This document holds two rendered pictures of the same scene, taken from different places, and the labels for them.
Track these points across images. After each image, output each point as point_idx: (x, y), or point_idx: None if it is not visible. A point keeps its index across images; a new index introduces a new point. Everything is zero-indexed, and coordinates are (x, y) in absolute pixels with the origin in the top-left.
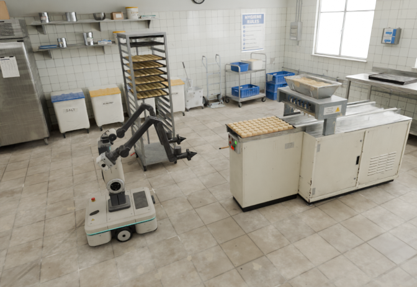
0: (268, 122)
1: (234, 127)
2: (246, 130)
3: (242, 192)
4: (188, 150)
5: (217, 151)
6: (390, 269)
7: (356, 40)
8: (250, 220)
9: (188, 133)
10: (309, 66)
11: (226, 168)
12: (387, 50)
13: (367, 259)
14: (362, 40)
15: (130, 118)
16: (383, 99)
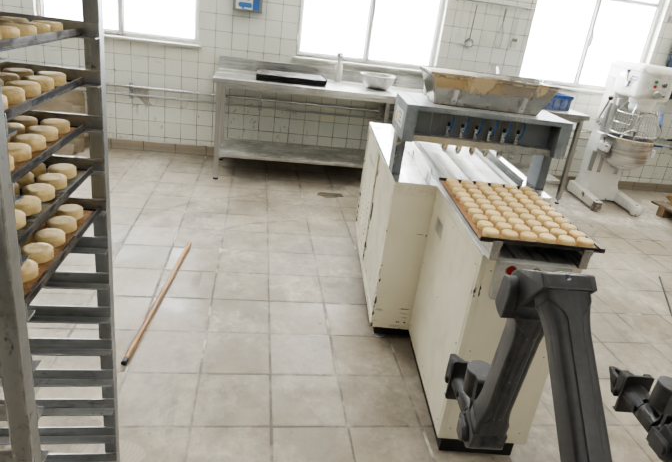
0: (491, 194)
1: (529, 234)
2: (553, 229)
3: (536, 405)
4: (647, 374)
5: (137, 376)
6: (659, 353)
7: (161, 0)
8: (546, 457)
9: None
10: (33, 59)
11: (263, 398)
12: (241, 24)
13: (643, 361)
14: None
15: (606, 425)
16: (246, 118)
